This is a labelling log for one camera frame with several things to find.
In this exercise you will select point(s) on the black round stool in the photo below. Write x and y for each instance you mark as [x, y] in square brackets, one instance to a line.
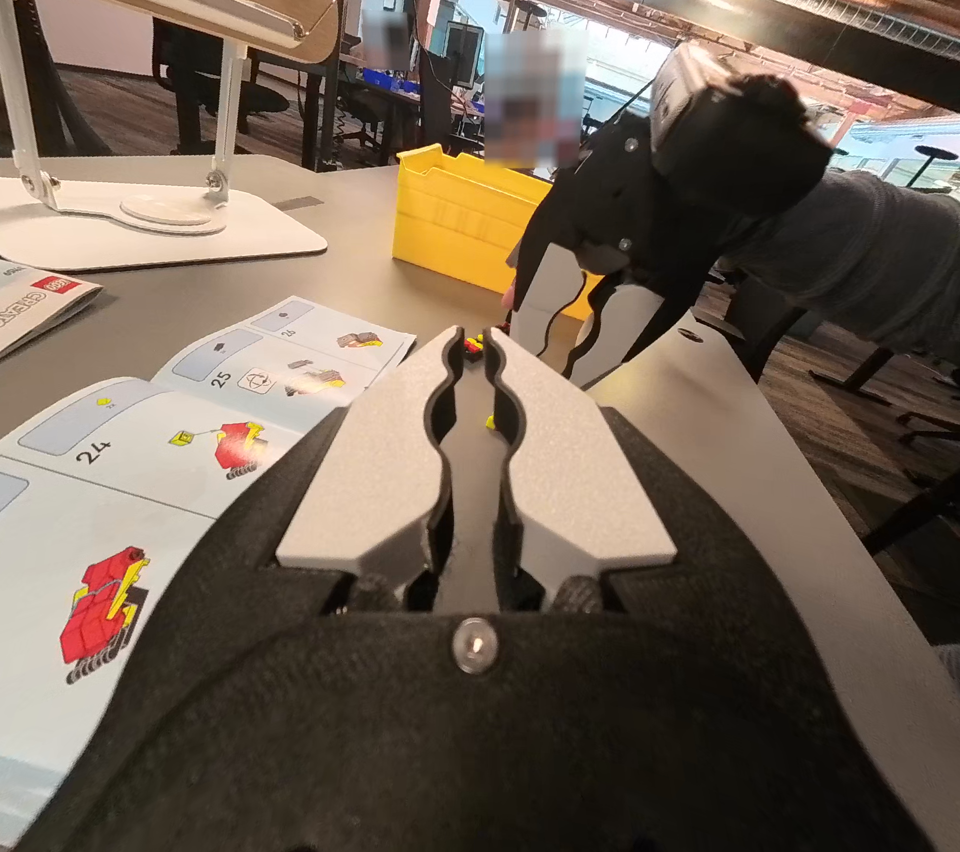
[934, 154]

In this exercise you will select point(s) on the person's right forearm grey sleeve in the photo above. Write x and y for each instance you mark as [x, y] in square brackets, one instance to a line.
[862, 251]

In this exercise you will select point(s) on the black chair beside table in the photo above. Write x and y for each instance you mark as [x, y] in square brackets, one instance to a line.
[772, 327]

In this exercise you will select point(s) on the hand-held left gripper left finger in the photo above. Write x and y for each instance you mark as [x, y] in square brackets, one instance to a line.
[360, 462]

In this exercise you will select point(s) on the black office chair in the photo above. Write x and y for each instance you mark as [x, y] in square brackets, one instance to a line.
[187, 79]

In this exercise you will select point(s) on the yellow plastic bin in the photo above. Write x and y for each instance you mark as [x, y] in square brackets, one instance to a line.
[465, 214]

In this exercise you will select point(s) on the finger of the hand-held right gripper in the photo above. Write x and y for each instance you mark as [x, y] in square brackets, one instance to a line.
[637, 334]
[536, 312]

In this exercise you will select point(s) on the red yellow lego model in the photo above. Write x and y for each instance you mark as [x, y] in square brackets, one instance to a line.
[473, 346]

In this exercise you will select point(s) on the closed lego leaflet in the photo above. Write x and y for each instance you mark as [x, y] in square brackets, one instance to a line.
[37, 300]

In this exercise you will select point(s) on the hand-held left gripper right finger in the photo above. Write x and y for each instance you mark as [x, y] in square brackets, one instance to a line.
[585, 484]

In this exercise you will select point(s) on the open lego instruction booklet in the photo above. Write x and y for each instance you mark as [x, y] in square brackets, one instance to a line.
[150, 417]

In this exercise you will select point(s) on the black table leg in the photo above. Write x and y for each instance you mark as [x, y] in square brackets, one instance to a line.
[915, 507]

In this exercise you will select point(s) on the grey tape strip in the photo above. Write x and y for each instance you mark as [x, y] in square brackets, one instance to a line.
[298, 202]

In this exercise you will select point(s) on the black tripod stand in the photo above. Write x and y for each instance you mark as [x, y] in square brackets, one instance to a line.
[341, 4]

